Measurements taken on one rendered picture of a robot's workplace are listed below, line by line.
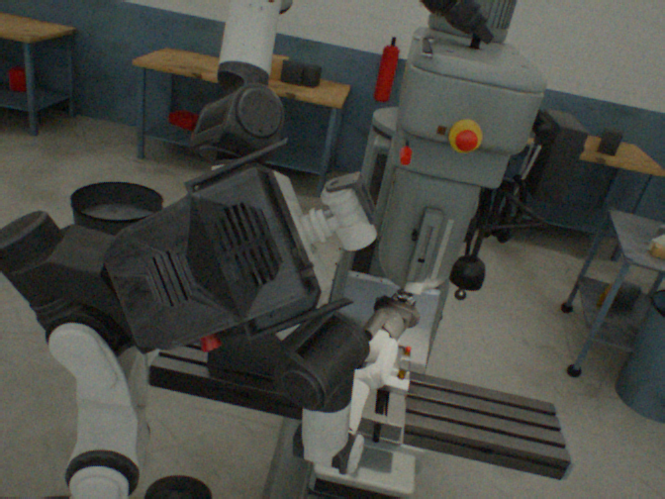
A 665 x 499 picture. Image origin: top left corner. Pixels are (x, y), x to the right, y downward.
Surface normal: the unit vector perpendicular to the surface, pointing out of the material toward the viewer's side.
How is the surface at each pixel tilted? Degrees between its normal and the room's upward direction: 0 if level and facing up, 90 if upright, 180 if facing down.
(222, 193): 66
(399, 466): 0
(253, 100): 61
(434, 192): 90
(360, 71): 90
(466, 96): 90
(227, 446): 0
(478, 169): 90
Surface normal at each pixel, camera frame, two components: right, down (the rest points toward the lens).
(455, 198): -0.13, 0.46
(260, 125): 0.58, 0.00
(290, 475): 0.18, -0.86
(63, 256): 0.38, -0.82
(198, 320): -0.34, 0.14
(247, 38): 0.24, -0.06
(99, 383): 0.09, 0.49
